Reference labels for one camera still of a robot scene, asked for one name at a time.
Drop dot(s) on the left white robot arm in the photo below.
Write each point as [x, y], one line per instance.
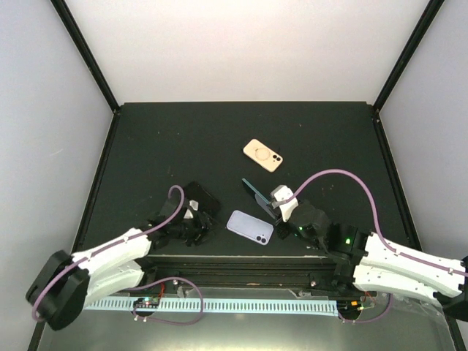
[68, 283]

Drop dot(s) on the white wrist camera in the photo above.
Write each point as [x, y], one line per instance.
[191, 209]
[285, 199]

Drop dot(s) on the right circuit board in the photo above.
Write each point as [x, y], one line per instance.
[350, 306]

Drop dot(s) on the light blue cable duct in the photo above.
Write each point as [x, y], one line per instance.
[219, 305]

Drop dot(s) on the black phone case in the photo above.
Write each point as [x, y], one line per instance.
[207, 203]

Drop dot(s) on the beige phone case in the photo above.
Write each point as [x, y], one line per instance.
[263, 155]

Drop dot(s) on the circuit board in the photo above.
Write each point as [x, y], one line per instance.
[146, 303]
[350, 306]

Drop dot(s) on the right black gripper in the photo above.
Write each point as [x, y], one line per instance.
[281, 232]

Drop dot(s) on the lavender phone case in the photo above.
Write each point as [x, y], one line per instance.
[250, 227]

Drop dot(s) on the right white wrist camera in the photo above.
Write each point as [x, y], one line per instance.
[285, 199]

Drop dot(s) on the black front rail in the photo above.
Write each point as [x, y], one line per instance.
[316, 273]

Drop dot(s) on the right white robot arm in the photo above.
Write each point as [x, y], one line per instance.
[367, 262]

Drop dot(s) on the right black frame post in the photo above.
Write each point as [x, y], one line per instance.
[418, 33]

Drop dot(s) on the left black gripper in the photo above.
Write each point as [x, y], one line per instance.
[202, 226]

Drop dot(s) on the left black frame post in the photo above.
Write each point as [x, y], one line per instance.
[63, 11]

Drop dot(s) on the left circuit board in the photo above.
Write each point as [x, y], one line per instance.
[146, 303]

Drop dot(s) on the black frame post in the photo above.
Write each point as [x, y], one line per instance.
[63, 11]
[418, 33]

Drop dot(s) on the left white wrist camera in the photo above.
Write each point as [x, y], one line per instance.
[191, 209]

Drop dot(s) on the teal phone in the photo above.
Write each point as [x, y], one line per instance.
[259, 198]

